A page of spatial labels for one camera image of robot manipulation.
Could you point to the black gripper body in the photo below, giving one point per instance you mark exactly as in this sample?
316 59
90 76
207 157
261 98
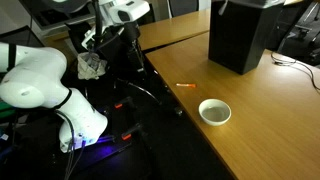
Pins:
130 32

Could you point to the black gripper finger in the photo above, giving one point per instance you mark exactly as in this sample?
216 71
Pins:
140 58
130 55

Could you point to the orange marker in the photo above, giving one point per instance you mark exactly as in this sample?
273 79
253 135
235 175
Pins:
186 85

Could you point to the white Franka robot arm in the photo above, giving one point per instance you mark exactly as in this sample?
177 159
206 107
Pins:
36 76

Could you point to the white bowl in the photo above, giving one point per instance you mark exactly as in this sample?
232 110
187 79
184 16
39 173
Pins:
215 113

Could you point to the wooden conference table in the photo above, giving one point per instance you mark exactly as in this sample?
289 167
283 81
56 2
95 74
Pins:
173 30

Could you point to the black clamp orange tip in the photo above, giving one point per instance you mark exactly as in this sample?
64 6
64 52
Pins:
122 103
128 131

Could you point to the black robot mounting stand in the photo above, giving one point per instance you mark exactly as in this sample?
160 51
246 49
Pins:
133 156

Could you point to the black trash bin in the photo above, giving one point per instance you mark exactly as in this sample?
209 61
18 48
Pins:
240 36

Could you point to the green box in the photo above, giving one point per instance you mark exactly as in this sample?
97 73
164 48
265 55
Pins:
6 110

